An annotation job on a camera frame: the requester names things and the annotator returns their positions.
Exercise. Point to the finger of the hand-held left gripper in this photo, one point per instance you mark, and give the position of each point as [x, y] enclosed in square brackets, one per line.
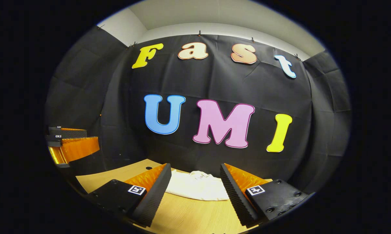
[78, 149]
[70, 133]

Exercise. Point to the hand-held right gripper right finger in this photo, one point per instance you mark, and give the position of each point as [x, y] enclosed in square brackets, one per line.
[236, 198]

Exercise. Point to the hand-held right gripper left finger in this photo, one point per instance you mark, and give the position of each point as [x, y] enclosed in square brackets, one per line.
[156, 195]

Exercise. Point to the cream button shirt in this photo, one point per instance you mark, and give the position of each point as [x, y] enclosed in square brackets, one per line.
[198, 188]

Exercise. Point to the black backdrop cloth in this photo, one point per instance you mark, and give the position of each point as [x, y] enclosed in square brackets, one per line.
[221, 84]

